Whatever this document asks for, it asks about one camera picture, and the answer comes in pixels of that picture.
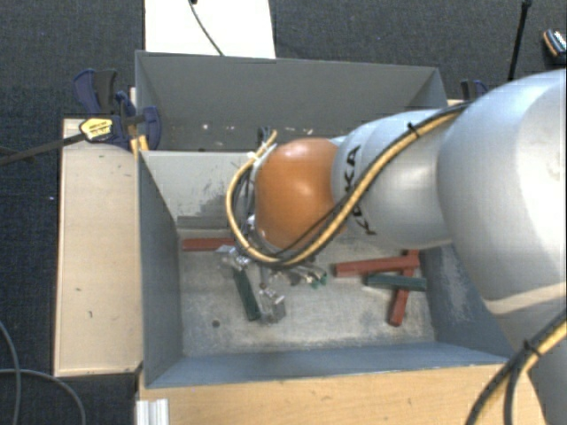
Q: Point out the red-brown flat block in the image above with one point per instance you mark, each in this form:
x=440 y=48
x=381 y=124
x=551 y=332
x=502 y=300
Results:
x=376 y=266
x=204 y=244
x=398 y=306

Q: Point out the grey metal bin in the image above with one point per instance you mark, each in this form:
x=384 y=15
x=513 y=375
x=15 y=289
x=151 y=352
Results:
x=310 y=100

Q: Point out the pale wood flat board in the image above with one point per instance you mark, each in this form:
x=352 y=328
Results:
x=97 y=259

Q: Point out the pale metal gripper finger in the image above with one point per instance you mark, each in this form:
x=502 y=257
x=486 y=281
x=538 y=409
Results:
x=234 y=257
x=272 y=308

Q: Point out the dark green flat block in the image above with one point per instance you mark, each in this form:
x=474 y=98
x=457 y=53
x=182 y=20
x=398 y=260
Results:
x=396 y=282
x=201 y=222
x=248 y=297

